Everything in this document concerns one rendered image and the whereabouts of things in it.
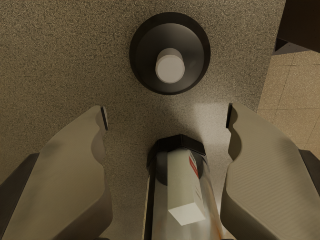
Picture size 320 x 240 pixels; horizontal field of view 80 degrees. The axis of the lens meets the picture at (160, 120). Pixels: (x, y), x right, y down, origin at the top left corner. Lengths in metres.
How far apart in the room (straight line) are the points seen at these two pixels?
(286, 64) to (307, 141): 0.69
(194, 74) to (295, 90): 1.35
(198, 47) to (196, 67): 0.02
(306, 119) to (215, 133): 1.43
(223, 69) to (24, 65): 0.26
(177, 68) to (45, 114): 0.22
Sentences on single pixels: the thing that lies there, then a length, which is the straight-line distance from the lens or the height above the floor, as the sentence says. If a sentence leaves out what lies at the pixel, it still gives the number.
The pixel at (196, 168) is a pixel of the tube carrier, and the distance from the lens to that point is 0.27.
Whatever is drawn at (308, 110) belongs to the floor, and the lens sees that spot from 1.68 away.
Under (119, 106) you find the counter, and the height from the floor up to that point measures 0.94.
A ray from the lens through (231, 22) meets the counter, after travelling 0.26.
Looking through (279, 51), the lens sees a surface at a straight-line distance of 1.37.
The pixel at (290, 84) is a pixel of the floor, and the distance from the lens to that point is 1.50.
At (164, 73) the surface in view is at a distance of 0.19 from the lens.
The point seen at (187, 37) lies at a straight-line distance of 0.21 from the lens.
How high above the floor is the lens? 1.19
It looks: 58 degrees down
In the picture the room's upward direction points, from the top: 177 degrees counter-clockwise
